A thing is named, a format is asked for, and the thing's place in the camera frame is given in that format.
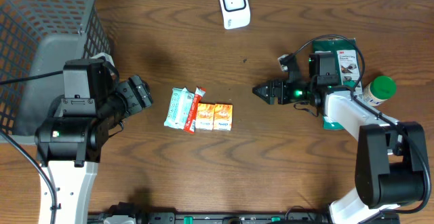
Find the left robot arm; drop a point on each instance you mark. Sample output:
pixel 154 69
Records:
pixel 69 143

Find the white barcode scanner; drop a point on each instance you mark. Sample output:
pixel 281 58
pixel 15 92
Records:
pixel 235 13

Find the grey plastic mesh basket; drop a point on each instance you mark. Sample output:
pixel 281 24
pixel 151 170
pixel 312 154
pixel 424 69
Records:
pixel 37 38

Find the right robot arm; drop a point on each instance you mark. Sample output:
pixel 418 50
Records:
pixel 392 167

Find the orange tissue pack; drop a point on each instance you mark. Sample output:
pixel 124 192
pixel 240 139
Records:
pixel 205 116
pixel 223 117

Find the red stick sachet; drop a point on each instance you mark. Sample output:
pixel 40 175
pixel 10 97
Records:
pixel 190 122

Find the green 3M gloves package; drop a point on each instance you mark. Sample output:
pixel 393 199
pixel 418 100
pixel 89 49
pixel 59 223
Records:
pixel 345 56

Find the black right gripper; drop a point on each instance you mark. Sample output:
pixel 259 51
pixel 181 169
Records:
pixel 273 91

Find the teal wet wipes pack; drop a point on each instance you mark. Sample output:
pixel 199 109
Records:
pixel 179 108

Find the green lid jar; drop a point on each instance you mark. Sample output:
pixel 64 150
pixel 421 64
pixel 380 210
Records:
pixel 379 90

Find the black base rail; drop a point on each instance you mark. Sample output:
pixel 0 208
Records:
pixel 129 213

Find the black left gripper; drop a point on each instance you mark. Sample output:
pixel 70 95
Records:
pixel 127 91

